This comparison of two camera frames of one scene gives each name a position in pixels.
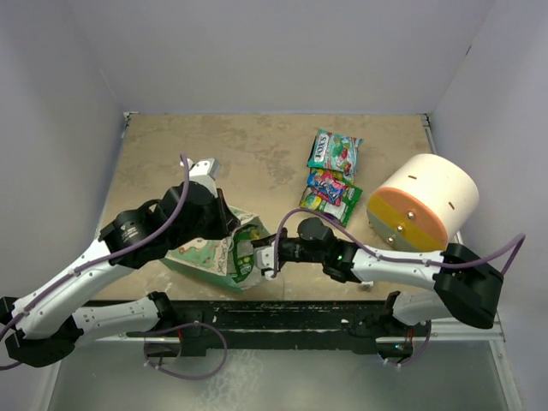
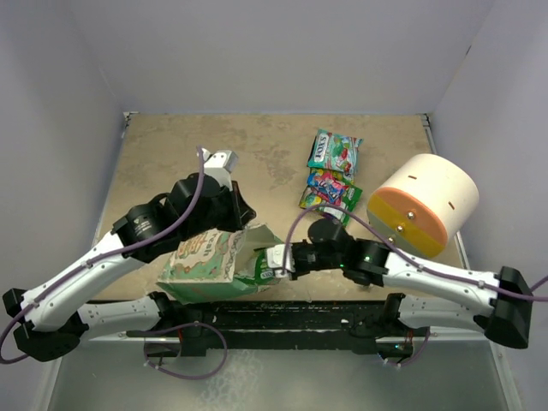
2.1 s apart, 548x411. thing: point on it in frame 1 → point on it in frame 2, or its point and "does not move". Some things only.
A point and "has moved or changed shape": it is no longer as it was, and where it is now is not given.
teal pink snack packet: (335, 151) does not move
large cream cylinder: (425, 204) does not move
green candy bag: (243, 251) → (264, 274)
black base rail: (201, 328) does not move
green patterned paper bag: (212, 257) has moved or changed shape
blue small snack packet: (325, 183) does not move
